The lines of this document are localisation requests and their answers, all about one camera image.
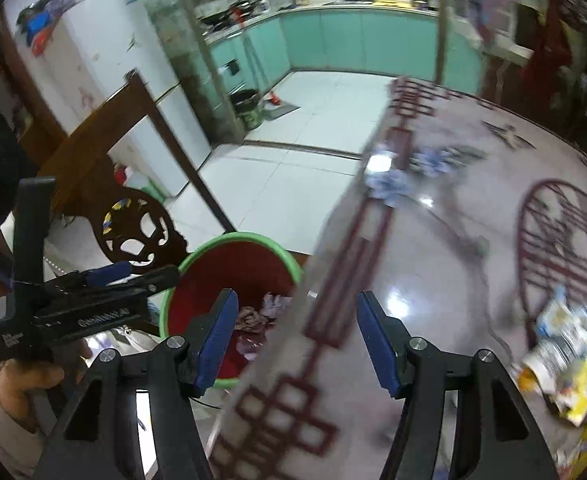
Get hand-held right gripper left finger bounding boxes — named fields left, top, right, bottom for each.
left=34, top=287, right=240, bottom=480

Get black trash can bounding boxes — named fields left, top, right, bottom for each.
left=230, top=89, right=262, bottom=117

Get white jug with red cap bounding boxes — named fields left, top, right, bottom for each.
left=114, top=164, right=168, bottom=202

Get red handled mop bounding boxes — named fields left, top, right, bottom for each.
left=241, top=20, right=285, bottom=107

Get crumpled wrapper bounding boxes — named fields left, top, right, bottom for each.
left=234, top=292, right=295, bottom=361

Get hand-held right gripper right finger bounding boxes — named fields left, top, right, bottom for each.
left=356, top=289, right=560, bottom=480

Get blue hanging cloth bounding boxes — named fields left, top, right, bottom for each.
left=466, top=0, right=520, bottom=57

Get white plastic bag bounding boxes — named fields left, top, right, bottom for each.
left=88, top=324, right=160, bottom=357

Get blue white snack bag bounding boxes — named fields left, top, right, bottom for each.
left=521, top=290, right=587, bottom=407

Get black wok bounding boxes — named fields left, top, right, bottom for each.
left=201, top=14, right=240, bottom=32

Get white cloth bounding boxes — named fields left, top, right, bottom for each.
left=4, top=212, right=110, bottom=282

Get turquoise kitchen cabinets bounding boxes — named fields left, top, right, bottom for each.
left=208, top=9, right=485, bottom=112

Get person's left forearm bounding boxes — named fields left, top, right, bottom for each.
left=0, top=374, right=58, bottom=479

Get glass sliding door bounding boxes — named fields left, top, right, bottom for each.
left=144, top=0, right=245, bottom=144

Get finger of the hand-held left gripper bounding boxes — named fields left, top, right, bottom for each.
left=92, top=265, right=181, bottom=302
left=48, top=261, right=135, bottom=289

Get carved wooden chair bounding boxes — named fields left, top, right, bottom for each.
left=38, top=70, right=237, bottom=269

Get person's left hand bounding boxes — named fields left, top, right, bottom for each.
left=0, top=340, right=95, bottom=428

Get blue and red items pile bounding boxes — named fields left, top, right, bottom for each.
left=16, top=0, right=75, bottom=57

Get black frying pan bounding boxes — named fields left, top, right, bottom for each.
left=226, top=0, right=257, bottom=19

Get white refrigerator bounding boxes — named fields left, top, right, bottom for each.
left=4, top=0, right=212, bottom=199

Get red hanging garment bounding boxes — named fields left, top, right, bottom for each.
left=518, top=4, right=575, bottom=112

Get grey dustpan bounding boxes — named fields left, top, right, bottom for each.
left=264, top=102, right=300, bottom=122

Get red basin with green rim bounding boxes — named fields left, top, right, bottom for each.
left=158, top=231, right=304, bottom=389

